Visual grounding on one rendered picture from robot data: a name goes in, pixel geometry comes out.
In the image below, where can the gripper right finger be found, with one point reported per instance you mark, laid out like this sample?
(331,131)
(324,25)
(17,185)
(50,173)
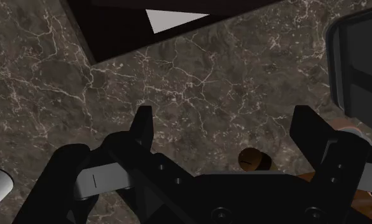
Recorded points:
(337,161)

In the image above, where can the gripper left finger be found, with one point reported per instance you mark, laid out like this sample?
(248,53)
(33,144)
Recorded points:
(133,173)

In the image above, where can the orange brown round dish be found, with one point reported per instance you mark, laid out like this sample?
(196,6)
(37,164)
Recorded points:
(365,208)

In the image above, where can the brown cylinder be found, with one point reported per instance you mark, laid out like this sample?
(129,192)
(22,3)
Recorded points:
(249,158)

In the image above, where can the dark grey rounded box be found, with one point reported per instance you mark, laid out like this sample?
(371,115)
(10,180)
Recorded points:
(364,62)

